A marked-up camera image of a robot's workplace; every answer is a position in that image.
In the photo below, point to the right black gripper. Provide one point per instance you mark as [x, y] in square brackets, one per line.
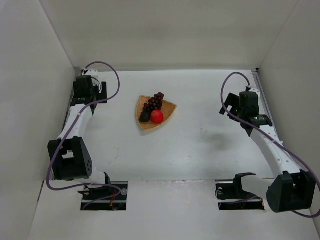
[231, 102]

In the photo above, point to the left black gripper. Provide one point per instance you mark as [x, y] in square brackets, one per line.
[81, 100]

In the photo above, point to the dark fake fruit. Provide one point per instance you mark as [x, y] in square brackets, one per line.
[145, 117]

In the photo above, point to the dark red grape bunch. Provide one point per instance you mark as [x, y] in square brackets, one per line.
[154, 103]

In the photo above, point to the red fake apple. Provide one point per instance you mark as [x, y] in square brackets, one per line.
[157, 116]

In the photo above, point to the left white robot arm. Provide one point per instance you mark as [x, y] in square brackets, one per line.
[70, 159]

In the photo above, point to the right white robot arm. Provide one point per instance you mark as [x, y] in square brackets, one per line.
[293, 188]

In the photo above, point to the woven triangular fruit basket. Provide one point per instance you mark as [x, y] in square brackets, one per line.
[168, 108]

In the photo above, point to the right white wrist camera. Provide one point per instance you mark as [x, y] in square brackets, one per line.
[252, 89]

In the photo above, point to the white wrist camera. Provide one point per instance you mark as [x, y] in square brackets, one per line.
[90, 72]
[252, 89]

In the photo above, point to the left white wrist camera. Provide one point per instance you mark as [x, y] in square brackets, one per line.
[90, 72]

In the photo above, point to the left aluminium table rail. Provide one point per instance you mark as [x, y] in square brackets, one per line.
[77, 71]

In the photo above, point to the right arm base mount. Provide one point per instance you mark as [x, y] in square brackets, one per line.
[232, 197]

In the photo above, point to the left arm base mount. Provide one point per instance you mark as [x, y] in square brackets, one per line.
[105, 198]

